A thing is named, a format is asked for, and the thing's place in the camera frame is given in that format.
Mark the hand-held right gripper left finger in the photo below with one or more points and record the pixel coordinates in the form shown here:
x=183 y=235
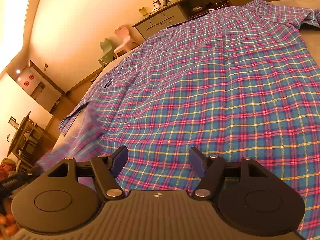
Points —
x=119 y=160

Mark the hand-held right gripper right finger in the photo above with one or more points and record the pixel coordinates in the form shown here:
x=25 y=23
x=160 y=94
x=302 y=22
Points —
x=196 y=163

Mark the blue pink plaid shirt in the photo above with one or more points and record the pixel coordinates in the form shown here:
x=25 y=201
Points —
x=200 y=92

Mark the pile of orange fruits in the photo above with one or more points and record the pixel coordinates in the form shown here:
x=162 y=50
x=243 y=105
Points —
x=5 y=220

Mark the dark round dining table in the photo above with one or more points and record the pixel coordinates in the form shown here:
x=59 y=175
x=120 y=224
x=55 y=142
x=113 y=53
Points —
x=18 y=135

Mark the entrance door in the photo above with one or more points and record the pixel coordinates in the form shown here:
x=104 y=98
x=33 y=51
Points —
x=28 y=81

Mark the green plastic chair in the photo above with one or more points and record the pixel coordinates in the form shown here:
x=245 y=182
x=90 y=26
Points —
x=107 y=52

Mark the pink plastic chair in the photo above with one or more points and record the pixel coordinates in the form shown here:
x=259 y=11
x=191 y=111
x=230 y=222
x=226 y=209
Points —
x=125 y=43

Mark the long grey sideboard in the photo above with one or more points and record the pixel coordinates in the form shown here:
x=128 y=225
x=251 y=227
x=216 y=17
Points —
x=160 y=21

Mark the yellow cup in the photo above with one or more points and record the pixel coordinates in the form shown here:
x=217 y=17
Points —
x=143 y=11

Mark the white power adapter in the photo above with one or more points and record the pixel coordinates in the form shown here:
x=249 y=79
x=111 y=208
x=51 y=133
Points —
x=157 y=4

